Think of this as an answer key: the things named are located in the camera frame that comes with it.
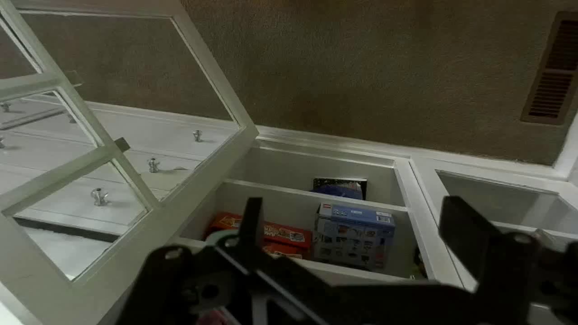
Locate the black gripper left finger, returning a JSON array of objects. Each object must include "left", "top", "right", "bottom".
[{"left": 239, "top": 194, "right": 266, "bottom": 252}]

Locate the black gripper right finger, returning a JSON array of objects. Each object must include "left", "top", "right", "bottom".
[{"left": 438, "top": 194, "right": 506, "bottom": 294}]

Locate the red trivia game box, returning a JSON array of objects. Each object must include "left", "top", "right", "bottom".
[{"left": 208, "top": 211, "right": 315, "bottom": 248}]

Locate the white glass-pane cabinet door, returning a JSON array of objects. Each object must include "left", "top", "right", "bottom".
[{"left": 0, "top": 0, "right": 262, "bottom": 325}]

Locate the white built-in cabinet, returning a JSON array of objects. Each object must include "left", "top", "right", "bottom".
[{"left": 96, "top": 122, "right": 578, "bottom": 325}]

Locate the blue and black game box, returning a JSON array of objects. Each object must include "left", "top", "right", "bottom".
[{"left": 311, "top": 174, "right": 371, "bottom": 201}]

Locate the blue picture box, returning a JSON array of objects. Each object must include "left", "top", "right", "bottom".
[{"left": 311, "top": 201, "right": 398, "bottom": 270}]

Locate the white dresser with drawers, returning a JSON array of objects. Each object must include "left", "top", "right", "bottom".
[{"left": 0, "top": 95, "right": 239, "bottom": 281}]

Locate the brown wall vent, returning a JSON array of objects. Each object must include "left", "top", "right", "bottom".
[{"left": 519, "top": 10, "right": 578, "bottom": 126}]

